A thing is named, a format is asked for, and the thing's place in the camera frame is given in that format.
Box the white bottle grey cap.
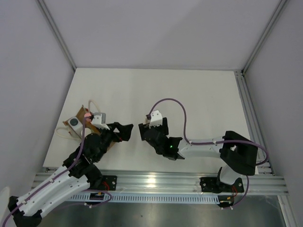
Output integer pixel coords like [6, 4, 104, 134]
[67, 116, 83, 138]

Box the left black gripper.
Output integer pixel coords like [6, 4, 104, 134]
[95, 122, 133, 162]

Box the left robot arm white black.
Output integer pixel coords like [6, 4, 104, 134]
[2, 122, 134, 227]

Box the right aluminium frame post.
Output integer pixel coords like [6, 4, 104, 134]
[241, 0, 290, 77]

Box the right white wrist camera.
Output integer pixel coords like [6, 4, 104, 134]
[146, 110, 163, 128]

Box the white slotted cable duct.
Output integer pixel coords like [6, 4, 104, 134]
[67, 192, 219, 204]

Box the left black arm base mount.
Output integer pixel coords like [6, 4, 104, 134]
[86, 167, 117, 191]

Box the left aluminium frame post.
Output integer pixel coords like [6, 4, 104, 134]
[35, 0, 77, 72]

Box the aluminium frame post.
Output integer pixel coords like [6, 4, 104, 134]
[241, 0, 290, 77]
[35, 0, 77, 72]

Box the aluminium mounting rail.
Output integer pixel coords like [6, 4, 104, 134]
[30, 166, 289, 196]

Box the pink cap amber bottle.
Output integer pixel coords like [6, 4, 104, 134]
[84, 113, 94, 122]

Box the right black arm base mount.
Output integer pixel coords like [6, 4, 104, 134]
[199, 177, 245, 194]

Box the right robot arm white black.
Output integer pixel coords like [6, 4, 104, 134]
[138, 118, 258, 191]

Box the right side aluminium rail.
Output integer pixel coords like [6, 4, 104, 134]
[234, 70, 275, 176]

